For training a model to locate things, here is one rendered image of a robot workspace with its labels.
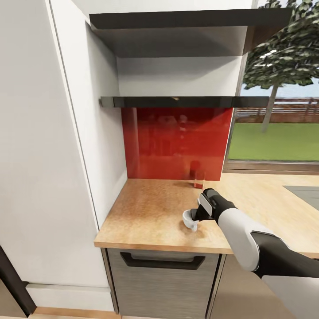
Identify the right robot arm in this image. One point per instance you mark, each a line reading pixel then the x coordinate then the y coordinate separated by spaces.
pixel 291 276

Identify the fixed window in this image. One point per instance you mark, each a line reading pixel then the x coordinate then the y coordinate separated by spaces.
pixel 283 138

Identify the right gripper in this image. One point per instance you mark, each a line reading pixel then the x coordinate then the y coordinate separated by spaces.
pixel 196 214

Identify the coffee cup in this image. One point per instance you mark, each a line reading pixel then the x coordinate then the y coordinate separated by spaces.
pixel 188 220

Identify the cabinet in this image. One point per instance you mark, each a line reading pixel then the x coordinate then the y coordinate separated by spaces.
pixel 236 293
pixel 15 301

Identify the water glass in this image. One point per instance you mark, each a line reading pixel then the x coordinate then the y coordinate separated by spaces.
pixel 200 179

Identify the drop in sink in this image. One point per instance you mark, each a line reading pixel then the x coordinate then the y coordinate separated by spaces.
pixel 309 194

